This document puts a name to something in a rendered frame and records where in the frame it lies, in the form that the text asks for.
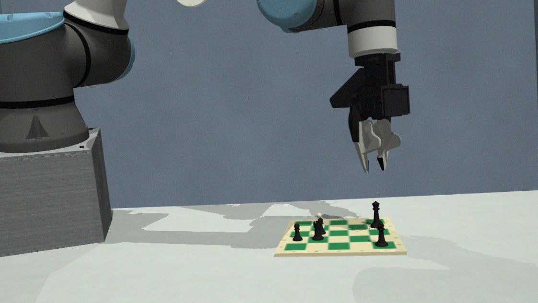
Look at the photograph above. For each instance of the black rook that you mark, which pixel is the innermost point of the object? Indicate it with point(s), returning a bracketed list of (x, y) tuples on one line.
[(317, 236)]

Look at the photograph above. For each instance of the black pawn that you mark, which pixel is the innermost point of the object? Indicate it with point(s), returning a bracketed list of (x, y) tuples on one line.
[(297, 236), (322, 230)]

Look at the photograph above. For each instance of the black bishop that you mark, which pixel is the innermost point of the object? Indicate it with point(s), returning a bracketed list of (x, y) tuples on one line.
[(381, 239)]

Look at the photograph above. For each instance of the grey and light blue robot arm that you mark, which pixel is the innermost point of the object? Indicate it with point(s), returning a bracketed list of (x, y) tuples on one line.
[(44, 55)]

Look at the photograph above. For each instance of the green and cream chessboard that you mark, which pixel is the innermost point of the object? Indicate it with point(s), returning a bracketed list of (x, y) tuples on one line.
[(344, 237)]

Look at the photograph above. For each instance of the black queen chess piece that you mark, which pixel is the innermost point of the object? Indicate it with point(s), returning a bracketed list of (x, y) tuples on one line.
[(376, 215)]

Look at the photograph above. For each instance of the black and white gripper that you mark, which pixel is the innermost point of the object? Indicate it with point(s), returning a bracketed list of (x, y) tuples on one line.
[(379, 98)]

